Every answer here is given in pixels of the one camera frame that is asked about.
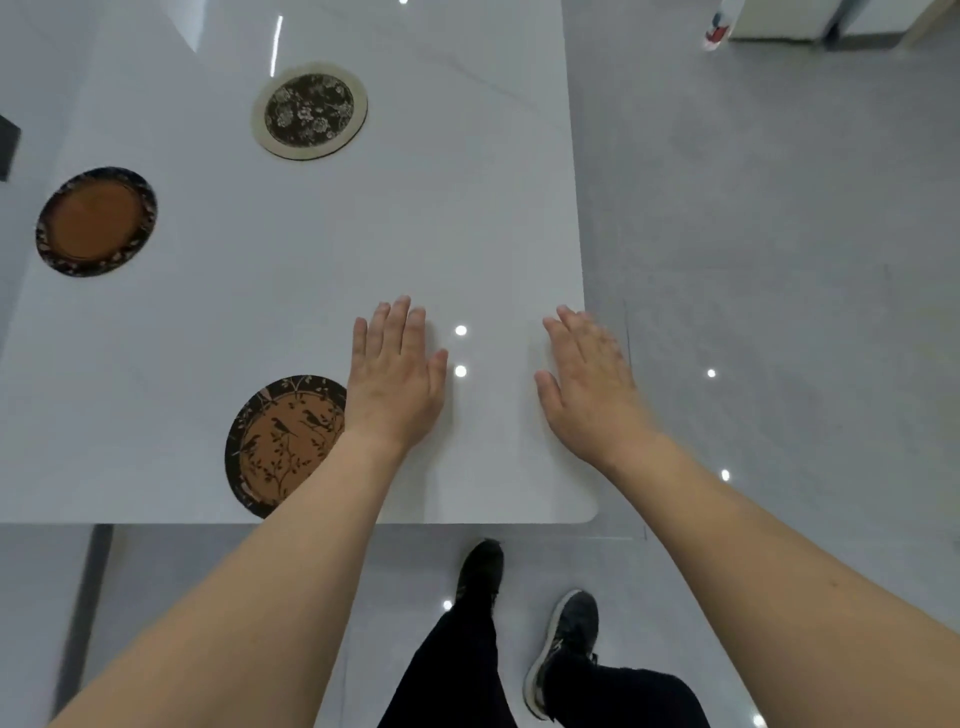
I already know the person's left leg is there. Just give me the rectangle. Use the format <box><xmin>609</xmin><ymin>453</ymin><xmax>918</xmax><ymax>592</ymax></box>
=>
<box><xmin>377</xmin><ymin>592</ymin><xmax>519</xmax><ymax>728</ymax></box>

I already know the person's left forearm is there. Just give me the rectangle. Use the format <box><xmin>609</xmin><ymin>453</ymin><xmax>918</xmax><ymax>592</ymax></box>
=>
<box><xmin>48</xmin><ymin>427</ymin><xmax>410</xmax><ymax>728</ymax></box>

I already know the person's right hand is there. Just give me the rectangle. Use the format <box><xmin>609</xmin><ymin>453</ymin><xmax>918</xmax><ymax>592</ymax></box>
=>
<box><xmin>533</xmin><ymin>304</ymin><xmax>662</xmax><ymax>471</ymax></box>

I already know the black wall socket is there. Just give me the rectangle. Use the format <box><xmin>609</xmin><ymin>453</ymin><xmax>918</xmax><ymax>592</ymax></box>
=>
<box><xmin>0</xmin><ymin>114</ymin><xmax>22</xmax><ymax>183</ymax></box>

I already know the person's right black shoe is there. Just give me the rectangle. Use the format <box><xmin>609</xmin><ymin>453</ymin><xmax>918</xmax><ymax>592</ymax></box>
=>
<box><xmin>522</xmin><ymin>589</ymin><xmax>600</xmax><ymax>721</ymax></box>

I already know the beige rim floral placemat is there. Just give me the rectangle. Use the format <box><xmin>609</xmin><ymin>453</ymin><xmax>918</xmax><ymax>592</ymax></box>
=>
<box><xmin>251</xmin><ymin>61</ymin><xmax>370</xmax><ymax>162</ymax></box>

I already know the person's left hand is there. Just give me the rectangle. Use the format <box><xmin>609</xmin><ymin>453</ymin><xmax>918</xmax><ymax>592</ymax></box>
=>
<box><xmin>343</xmin><ymin>295</ymin><xmax>451</xmax><ymax>452</ymax></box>

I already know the person's black shoe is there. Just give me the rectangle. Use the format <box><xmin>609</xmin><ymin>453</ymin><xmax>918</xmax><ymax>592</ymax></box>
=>
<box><xmin>455</xmin><ymin>538</ymin><xmax>505</xmax><ymax>613</ymax></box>
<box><xmin>522</xmin><ymin>589</ymin><xmax>600</xmax><ymax>721</ymax></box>

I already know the white marble table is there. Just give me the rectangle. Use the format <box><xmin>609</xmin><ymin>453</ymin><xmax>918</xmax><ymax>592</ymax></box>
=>
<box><xmin>0</xmin><ymin>0</ymin><xmax>601</xmax><ymax>526</ymax></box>

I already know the black floral rim brown placemat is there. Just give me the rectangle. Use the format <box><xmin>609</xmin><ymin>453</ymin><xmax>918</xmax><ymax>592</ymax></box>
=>
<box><xmin>35</xmin><ymin>166</ymin><xmax>159</xmax><ymax>279</ymax></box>

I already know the person's left black shoe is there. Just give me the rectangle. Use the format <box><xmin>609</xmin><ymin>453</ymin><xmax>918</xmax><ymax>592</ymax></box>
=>
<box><xmin>455</xmin><ymin>538</ymin><xmax>505</xmax><ymax>613</ymax></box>

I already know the brown bird pattern placemat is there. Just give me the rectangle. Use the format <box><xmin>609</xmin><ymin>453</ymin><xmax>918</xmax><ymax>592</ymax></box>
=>
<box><xmin>224</xmin><ymin>374</ymin><xmax>350</xmax><ymax>520</ymax></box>

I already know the person's right forearm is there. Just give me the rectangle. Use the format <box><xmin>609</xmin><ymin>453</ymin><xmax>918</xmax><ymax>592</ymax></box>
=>
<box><xmin>599</xmin><ymin>431</ymin><xmax>960</xmax><ymax>728</ymax></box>

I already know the person's right leg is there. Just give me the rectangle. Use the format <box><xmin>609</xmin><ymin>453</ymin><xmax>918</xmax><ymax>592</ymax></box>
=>
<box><xmin>543</xmin><ymin>652</ymin><xmax>712</xmax><ymax>728</ymax></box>

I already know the person's leg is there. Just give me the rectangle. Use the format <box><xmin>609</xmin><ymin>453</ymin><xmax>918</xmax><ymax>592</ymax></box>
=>
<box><xmin>543</xmin><ymin>652</ymin><xmax>712</xmax><ymax>728</ymax></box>
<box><xmin>377</xmin><ymin>592</ymin><xmax>519</xmax><ymax>728</ymax></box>

